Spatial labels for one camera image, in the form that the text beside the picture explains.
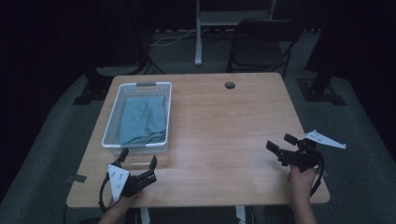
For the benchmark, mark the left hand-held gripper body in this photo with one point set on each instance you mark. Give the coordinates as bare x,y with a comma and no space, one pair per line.
118,182

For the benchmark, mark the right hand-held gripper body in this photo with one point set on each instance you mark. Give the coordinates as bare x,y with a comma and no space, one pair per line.
303,157

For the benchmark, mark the light blue cloth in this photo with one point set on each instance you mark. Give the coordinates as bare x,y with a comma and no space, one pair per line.
143,119

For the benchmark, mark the white plastic basket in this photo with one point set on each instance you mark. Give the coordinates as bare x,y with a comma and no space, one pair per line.
137,90

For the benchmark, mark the person's left hand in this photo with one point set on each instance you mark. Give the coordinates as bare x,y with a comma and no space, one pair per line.
124,201

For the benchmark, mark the person's right hand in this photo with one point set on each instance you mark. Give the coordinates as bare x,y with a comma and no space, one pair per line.
301,182

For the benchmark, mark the dark tape piece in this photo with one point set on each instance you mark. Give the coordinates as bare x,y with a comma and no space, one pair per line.
77,178

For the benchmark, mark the white table leg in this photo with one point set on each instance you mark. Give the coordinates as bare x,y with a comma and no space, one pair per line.
240,215
144,215

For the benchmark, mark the black stand base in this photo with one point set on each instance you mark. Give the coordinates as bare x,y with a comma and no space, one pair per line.
320,88
93,88

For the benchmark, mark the black folding chair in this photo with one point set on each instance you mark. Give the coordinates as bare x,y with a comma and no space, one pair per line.
264,46

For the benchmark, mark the white metal stand frame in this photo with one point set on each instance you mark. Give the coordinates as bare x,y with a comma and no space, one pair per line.
198,37

